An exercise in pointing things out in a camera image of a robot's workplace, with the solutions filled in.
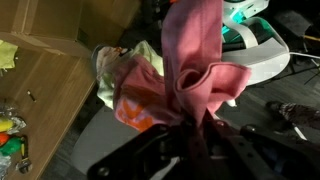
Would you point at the small metal screw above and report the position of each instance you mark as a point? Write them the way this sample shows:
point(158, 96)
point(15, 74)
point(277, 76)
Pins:
point(31, 96)

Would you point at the dark patterned object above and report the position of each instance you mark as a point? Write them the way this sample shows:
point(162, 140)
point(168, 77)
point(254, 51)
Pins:
point(296, 113)

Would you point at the orange plastic item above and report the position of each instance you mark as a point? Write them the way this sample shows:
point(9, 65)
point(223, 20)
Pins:
point(3, 138)

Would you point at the light green towel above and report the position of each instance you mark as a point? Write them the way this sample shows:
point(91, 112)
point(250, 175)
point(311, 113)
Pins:
point(150, 53)

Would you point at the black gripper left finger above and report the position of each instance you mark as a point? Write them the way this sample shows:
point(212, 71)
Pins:
point(150, 146)

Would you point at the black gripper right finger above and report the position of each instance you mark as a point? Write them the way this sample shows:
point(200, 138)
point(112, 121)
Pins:
point(266, 156)

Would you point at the clear plastic bag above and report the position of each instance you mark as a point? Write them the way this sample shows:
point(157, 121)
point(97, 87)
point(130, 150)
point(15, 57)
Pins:
point(15, 121)

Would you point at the large brown cardboard box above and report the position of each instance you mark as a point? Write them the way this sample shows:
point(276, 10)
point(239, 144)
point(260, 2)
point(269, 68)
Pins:
point(66, 23)

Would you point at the peach shirt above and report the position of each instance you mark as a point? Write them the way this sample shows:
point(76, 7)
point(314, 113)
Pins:
point(108, 60)

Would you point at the grey office chair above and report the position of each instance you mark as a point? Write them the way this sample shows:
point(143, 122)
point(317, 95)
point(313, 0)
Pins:
point(100, 140)

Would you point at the yellow cleaning cloth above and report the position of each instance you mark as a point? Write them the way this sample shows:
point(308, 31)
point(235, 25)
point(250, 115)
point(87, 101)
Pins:
point(6, 55)

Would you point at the small green object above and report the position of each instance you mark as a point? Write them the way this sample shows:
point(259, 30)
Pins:
point(11, 146)

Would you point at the pink shirt with orange print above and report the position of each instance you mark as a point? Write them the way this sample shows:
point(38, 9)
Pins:
point(190, 50)

